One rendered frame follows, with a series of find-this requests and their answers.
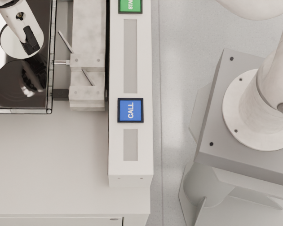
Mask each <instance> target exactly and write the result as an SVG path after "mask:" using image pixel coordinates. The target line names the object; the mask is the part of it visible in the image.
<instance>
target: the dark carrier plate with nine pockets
mask: <svg viewBox="0 0 283 226"><path fill-rule="evenodd" d="M26 2H27V4H28V5H29V7H30V9H31V11H32V13H33V15H34V17H35V19H36V21H37V23H38V25H39V27H40V28H41V30H42V32H43V35H44V42H43V45H42V47H41V49H40V50H39V51H38V52H37V53H36V54H35V55H33V56H31V57H29V58H24V59H18V58H14V57H11V56H9V55H8V54H7V53H6V52H5V51H4V50H3V48H2V46H1V42H0V108H45V106H46V87H47V68H48V49H49V22H50V4H51V0H26ZM7 26H8V25H7V23H6V22H5V20H4V19H3V17H2V16H1V14H0V39H1V35H2V32H3V30H4V29H5V28H6V27H7Z"/></svg>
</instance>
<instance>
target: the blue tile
mask: <svg viewBox="0 0 283 226"><path fill-rule="evenodd" d="M119 120H120V121H141V120H142V113H141V100H120V119H119Z"/></svg>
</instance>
